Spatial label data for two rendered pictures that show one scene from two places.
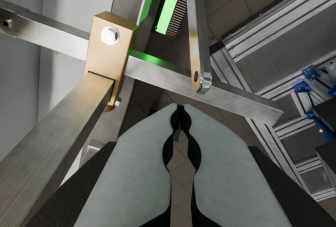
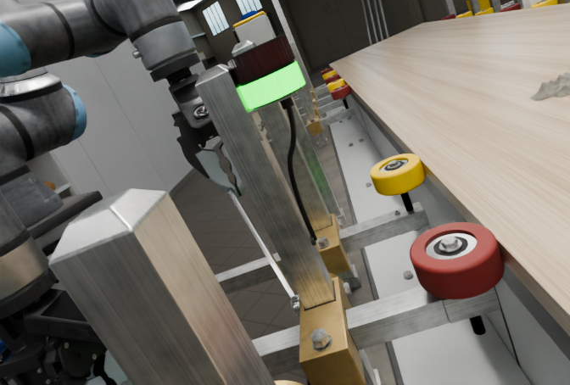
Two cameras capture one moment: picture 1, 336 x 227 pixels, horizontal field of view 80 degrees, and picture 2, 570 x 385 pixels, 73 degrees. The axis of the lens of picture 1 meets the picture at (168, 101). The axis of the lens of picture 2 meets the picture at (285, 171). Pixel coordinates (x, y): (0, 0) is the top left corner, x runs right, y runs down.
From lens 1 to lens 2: 50 cm
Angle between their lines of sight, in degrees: 44
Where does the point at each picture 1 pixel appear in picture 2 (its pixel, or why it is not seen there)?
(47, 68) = not seen: hidden behind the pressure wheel
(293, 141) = not seen: outside the picture
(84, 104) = (304, 194)
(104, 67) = (321, 232)
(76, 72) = (403, 265)
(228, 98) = (231, 274)
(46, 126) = (301, 168)
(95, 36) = (333, 238)
